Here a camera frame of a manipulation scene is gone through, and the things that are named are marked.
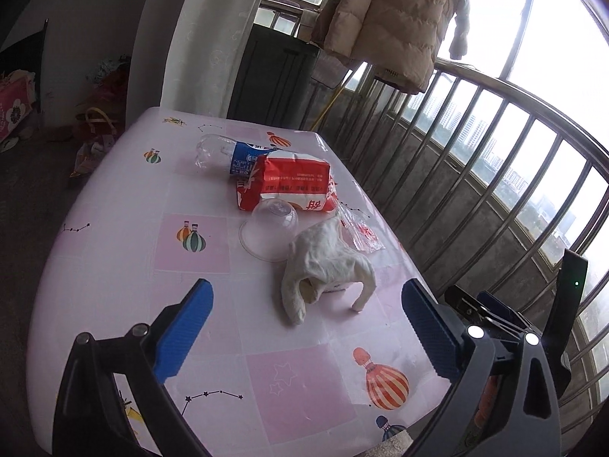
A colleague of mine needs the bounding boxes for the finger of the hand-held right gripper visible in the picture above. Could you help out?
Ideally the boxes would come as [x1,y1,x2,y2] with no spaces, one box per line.
[478,290,543,333]
[445,284,491,323]

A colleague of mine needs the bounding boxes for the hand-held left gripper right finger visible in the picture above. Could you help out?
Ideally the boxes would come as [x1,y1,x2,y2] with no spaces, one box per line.
[402,279,561,457]

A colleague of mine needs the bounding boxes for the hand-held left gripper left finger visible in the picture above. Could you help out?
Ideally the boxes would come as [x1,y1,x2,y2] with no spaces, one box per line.
[52,278,214,457]

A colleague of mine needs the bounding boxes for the clear wrapper red print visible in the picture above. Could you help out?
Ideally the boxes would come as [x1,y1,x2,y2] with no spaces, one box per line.
[333,202,386,253]

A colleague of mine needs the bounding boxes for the clear upside-down plastic bowl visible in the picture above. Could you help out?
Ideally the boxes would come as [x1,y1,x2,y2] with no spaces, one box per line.
[239,198,300,261]

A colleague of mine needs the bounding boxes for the white cloth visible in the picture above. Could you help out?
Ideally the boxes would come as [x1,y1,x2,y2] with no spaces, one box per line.
[280,216,376,327]

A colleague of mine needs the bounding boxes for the clear bottle blue label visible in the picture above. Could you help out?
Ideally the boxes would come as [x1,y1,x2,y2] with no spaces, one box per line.
[195,134,267,178]

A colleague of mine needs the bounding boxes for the red white snack packet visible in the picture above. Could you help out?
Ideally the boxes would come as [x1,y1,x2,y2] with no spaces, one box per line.
[235,150,341,213]

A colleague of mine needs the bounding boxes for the table with pink cloth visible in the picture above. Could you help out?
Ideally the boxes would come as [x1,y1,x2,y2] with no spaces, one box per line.
[26,106,453,457]

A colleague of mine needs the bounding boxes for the metal balcony railing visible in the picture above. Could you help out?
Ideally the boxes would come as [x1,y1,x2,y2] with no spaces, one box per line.
[304,0,609,457]

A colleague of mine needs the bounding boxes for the colourful clothes pile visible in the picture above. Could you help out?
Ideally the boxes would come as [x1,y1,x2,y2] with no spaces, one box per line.
[86,54,131,101]

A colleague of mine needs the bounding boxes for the dark cabinet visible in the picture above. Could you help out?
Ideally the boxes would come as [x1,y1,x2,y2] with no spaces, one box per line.
[227,24,319,131]

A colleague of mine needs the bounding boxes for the grey hanging cloth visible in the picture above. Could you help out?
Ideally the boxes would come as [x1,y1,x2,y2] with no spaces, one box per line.
[309,50,355,91]

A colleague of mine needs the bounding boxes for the red floral box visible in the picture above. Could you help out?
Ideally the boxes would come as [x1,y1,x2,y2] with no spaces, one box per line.
[0,70,39,144]

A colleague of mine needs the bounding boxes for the beige puffer jacket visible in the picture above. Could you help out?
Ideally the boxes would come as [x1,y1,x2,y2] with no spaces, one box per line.
[309,0,472,95]

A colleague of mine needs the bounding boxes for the white curtain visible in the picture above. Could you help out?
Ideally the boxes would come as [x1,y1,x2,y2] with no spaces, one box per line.
[126,0,279,127]

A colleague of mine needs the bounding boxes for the pink bag yellow handles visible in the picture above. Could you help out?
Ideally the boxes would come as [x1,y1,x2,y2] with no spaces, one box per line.
[71,107,120,177]

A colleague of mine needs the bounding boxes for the yellow handle broom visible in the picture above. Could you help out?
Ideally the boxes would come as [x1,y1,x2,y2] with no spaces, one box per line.
[311,83,348,131]

